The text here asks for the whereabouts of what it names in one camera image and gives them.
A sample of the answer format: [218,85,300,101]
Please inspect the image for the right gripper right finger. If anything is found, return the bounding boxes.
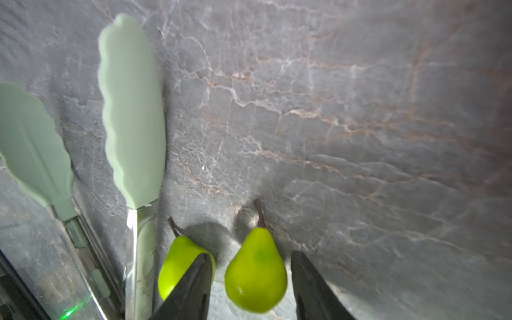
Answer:
[291,251,355,320]

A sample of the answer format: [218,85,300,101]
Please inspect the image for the green pear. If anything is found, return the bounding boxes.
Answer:
[225,199,287,313]

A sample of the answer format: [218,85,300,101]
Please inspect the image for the green lime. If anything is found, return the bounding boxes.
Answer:
[158,217,216,300]

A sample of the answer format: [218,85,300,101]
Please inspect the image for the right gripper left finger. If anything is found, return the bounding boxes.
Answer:
[149,253,213,320]

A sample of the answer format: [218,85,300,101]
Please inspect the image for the green-tipped metal tongs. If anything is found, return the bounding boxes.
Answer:
[0,13,167,320]

